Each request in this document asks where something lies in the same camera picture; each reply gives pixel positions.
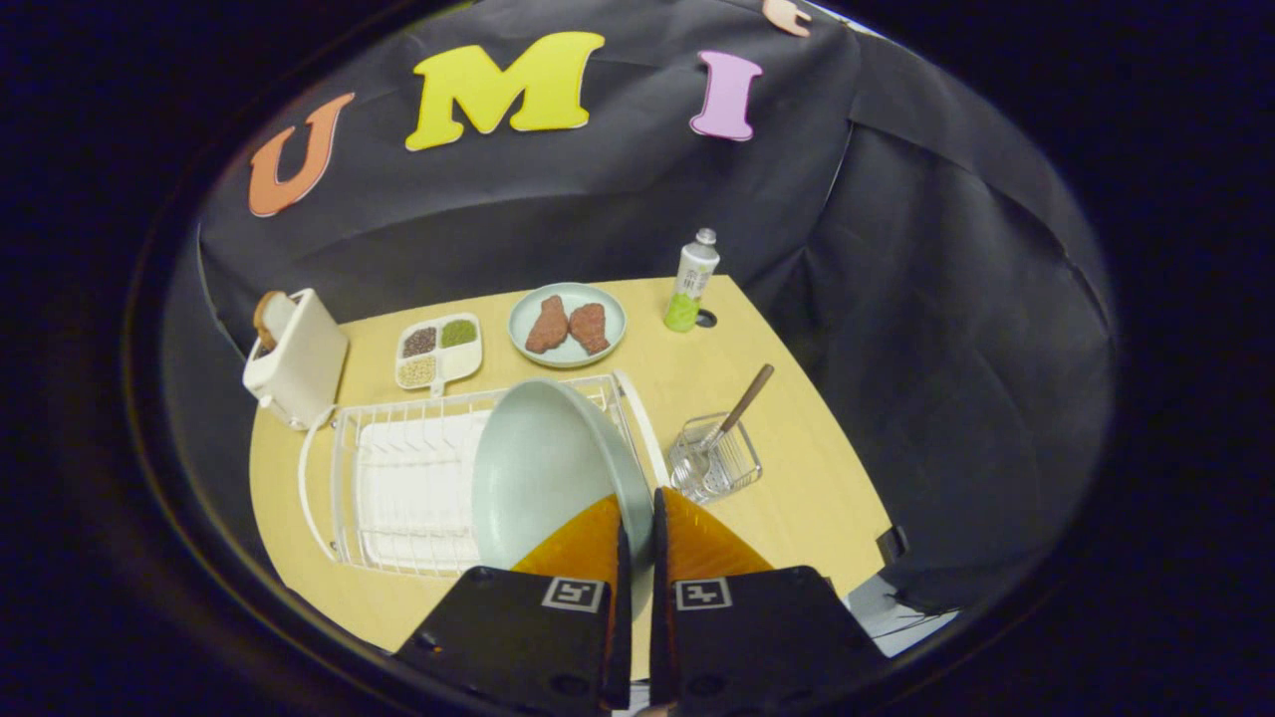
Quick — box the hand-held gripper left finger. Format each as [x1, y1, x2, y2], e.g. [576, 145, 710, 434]
[393, 494, 635, 717]

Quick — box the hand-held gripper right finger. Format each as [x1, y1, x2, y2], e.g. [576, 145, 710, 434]
[648, 486, 890, 716]

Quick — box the clear wire basket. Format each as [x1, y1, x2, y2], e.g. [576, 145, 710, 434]
[667, 412, 763, 505]

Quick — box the large pale green plate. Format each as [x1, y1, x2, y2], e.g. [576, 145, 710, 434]
[470, 377, 655, 574]

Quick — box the white wire dish rack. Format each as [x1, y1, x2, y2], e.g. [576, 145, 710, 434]
[297, 369, 673, 579]

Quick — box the wooden handled metal spoon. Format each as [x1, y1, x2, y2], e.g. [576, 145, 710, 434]
[687, 363, 776, 479]

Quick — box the small pale green plate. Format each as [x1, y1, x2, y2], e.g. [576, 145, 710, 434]
[508, 283, 629, 369]

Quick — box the white drip tray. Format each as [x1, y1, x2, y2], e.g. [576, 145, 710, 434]
[356, 410, 496, 571]

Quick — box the brown fried meat piece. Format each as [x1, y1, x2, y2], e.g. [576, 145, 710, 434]
[525, 295, 571, 356]
[568, 303, 612, 357]

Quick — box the white divided grain tray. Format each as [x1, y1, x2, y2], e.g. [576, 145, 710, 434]
[394, 313, 485, 397]

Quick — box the green drink bottle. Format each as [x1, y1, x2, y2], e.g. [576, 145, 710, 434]
[663, 228, 721, 334]

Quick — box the white toaster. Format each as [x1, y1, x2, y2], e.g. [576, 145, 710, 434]
[242, 288, 351, 431]

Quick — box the brown bread slice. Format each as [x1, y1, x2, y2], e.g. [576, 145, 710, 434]
[252, 291, 290, 352]

